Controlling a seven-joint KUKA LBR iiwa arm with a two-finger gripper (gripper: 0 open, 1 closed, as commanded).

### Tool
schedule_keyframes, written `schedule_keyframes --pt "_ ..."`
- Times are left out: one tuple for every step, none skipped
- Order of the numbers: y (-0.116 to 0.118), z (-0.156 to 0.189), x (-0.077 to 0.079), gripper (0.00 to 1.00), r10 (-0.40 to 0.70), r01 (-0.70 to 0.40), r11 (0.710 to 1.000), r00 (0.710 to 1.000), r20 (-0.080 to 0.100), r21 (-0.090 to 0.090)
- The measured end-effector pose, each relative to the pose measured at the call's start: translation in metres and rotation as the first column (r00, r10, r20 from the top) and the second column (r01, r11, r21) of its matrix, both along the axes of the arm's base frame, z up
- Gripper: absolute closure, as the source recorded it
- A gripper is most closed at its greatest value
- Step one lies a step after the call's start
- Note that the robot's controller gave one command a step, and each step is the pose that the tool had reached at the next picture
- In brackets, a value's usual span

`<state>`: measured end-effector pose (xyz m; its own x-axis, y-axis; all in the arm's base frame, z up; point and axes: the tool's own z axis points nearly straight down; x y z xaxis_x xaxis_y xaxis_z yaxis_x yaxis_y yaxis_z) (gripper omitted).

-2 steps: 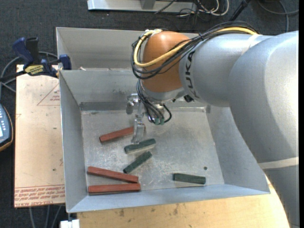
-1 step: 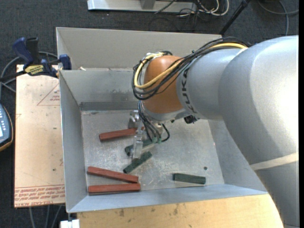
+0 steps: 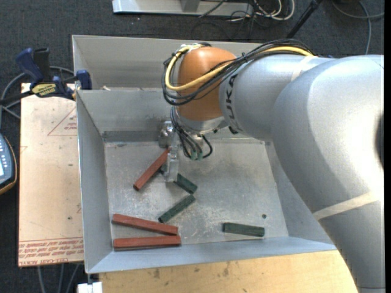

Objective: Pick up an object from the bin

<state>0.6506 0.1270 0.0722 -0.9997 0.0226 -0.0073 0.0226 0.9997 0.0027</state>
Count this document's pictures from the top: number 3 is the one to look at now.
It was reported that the dark green flat block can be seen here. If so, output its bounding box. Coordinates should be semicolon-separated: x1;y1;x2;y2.
159;163;199;195
158;194;197;224
222;222;266;238

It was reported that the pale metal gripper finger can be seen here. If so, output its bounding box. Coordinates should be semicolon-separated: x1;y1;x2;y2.
165;153;174;189
172;152;180;184

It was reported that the brown cardboard board red print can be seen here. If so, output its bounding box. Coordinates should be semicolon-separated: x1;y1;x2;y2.
18;82;85;268

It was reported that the grey metal bin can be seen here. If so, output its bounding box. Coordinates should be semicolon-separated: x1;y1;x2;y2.
71;34;338;275

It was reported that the red-brown flat block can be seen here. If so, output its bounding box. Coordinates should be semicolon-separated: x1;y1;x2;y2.
133;147;171;192
112;234;182;251
111;213;180;236

